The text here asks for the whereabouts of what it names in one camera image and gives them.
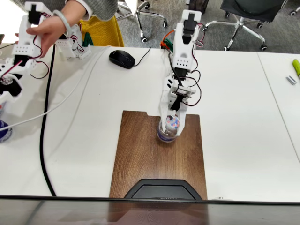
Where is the black computer mouse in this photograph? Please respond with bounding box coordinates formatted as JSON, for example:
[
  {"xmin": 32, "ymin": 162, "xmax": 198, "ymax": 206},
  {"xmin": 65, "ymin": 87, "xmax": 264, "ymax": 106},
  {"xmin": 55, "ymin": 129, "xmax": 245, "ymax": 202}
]
[{"xmin": 109, "ymin": 50, "xmax": 136, "ymax": 70}]

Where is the thin black mouse cable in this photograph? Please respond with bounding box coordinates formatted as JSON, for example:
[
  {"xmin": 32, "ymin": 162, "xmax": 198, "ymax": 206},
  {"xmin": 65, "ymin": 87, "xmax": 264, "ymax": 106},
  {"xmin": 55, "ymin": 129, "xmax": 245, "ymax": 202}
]
[{"xmin": 132, "ymin": 47, "xmax": 152, "ymax": 68}]

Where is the pale jade bangle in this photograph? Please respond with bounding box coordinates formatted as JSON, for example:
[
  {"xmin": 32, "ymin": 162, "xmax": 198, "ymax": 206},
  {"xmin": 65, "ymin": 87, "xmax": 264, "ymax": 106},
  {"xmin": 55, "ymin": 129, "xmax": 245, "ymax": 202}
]
[{"xmin": 52, "ymin": 9, "xmax": 73, "ymax": 36}]

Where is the black waste bin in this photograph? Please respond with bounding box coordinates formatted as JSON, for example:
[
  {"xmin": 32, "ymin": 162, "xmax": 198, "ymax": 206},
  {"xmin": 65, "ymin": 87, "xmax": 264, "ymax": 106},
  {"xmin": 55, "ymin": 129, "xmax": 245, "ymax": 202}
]
[{"xmin": 188, "ymin": 0, "xmax": 209, "ymax": 14}]

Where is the black camera cable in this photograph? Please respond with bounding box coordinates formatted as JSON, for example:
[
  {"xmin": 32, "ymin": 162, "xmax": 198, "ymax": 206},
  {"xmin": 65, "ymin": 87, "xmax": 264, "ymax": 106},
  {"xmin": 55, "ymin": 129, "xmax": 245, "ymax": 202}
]
[{"xmin": 167, "ymin": 50, "xmax": 186, "ymax": 89}]

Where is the black Philips monitor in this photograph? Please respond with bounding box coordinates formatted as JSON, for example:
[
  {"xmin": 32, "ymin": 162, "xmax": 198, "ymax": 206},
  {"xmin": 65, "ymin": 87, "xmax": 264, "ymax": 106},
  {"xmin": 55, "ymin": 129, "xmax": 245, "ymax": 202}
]
[{"xmin": 0, "ymin": 179, "xmax": 300, "ymax": 225}]

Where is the grey sweater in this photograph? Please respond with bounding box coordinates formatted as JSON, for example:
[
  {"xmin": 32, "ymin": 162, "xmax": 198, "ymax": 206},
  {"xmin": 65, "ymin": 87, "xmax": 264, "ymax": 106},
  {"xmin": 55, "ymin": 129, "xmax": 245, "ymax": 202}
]
[{"xmin": 9, "ymin": 0, "xmax": 118, "ymax": 22}]

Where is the orange wire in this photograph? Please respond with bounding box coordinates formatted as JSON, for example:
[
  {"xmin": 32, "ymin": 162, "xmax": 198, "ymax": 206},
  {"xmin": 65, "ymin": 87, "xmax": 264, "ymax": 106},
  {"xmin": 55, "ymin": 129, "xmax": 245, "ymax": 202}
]
[{"xmin": 160, "ymin": 29, "xmax": 176, "ymax": 47}]

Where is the blue-labelled clear water bottle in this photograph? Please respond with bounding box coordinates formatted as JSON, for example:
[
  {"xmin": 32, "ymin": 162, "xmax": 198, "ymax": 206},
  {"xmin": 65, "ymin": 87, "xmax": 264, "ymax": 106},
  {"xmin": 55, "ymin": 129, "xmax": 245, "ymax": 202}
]
[{"xmin": 156, "ymin": 114, "xmax": 182, "ymax": 143}]

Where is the yellow-green marker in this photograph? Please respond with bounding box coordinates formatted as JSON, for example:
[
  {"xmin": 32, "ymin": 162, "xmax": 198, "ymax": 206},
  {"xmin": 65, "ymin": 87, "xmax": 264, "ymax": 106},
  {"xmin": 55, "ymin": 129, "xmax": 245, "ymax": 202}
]
[{"xmin": 292, "ymin": 59, "xmax": 300, "ymax": 80}]

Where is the yellow skirt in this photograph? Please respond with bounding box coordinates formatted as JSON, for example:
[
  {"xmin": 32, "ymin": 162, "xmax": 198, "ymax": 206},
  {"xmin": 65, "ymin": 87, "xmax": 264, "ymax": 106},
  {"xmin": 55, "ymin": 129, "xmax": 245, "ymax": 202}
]
[{"xmin": 78, "ymin": 15, "xmax": 125, "ymax": 47}]

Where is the blue-labelled bottle at edge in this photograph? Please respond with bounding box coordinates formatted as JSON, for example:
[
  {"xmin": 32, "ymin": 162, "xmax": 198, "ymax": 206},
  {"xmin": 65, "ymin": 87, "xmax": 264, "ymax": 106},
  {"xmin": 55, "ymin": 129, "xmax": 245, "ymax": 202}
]
[{"xmin": 0, "ymin": 119, "xmax": 13, "ymax": 143}]

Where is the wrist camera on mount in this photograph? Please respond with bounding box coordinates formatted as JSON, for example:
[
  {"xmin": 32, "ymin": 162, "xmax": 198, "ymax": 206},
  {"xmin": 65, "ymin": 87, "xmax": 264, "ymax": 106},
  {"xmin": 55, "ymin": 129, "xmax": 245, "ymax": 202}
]
[{"xmin": 172, "ymin": 84, "xmax": 196, "ymax": 100}]

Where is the white leader arm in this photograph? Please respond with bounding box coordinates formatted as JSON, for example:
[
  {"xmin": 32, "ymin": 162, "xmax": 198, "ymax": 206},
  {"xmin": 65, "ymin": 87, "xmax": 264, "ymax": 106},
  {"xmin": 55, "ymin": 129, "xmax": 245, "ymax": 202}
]
[{"xmin": 0, "ymin": 1, "xmax": 92, "ymax": 108}]

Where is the office chair base centre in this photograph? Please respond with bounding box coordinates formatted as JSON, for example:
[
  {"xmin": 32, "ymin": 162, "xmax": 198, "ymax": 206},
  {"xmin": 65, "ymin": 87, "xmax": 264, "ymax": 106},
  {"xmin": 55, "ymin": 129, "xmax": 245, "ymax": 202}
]
[{"xmin": 116, "ymin": 0, "xmax": 168, "ymax": 43}]

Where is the dark-seat office chair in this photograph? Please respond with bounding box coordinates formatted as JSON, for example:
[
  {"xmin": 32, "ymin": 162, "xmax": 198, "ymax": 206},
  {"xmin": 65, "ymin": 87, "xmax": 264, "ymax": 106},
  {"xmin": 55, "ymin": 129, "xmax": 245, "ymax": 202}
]
[{"xmin": 203, "ymin": 0, "xmax": 289, "ymax": 52}]

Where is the thick black cable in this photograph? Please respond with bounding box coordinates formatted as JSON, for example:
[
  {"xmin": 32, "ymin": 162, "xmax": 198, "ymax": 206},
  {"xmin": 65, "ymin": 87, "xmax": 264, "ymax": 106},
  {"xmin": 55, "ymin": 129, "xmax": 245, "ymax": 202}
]
[{"xmin": 39, "ymin": 44, "xmax": 57, "ymax": 197}]

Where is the green clamp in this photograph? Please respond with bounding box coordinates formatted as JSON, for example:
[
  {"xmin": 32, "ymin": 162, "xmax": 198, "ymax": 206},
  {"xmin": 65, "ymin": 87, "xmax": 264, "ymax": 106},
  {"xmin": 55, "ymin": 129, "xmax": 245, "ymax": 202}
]
[
  {"xmin": 161, "ymin": 38, "xmax": 174, "ymax": 51},
  {"xmin": 82, "ymin": 31, "xmax": 94, "ymax": 47}
]

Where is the dark wooden board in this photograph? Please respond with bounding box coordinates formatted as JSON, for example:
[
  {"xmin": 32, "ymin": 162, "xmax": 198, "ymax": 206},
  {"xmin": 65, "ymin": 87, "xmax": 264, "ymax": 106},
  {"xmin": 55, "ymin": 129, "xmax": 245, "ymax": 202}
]
[{"xmin": 109, "ymin": 110, "xmax": 208, "ymax": 201}]

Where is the person's left hand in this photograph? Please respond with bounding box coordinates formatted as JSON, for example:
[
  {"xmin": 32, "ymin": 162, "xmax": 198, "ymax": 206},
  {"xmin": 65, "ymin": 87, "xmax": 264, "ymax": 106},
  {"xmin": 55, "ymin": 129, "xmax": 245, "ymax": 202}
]
[{"xmin": 25, "ymin": 15, "xmax": 68, "ymax": 59}]

